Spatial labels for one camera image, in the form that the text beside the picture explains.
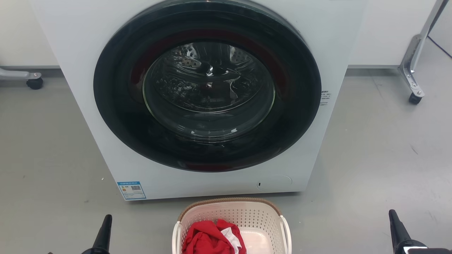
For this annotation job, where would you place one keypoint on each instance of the white front-load washing machine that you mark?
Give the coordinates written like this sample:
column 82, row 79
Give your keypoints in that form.
column 77, row 53

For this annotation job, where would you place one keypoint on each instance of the round dark washing machine door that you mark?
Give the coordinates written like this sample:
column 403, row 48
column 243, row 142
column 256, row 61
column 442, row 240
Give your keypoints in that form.
column 116, row 88

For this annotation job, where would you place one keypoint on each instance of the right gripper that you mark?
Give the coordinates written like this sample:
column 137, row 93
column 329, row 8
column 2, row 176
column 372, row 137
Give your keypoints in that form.
column 420, row 248

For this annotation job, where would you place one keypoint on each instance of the red garment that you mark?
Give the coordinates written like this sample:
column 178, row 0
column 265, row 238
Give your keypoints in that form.
column 203, row 240

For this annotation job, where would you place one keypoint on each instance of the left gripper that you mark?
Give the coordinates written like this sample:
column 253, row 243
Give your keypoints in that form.
column 97, row 252

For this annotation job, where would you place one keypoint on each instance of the blue energy label sticker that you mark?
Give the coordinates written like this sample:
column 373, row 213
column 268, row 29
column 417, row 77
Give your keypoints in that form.
column 131, row 190

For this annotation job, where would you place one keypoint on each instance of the white garment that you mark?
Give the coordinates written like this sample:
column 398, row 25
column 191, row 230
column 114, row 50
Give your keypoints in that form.
column 233, row 238

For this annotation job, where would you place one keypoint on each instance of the metal frame leg with caster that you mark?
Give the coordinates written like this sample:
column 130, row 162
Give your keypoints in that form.
column 21, row 74
column 411, row 70

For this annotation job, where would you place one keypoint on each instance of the cream perforated laundry basket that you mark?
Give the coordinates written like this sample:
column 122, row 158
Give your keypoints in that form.
column 254, row 215

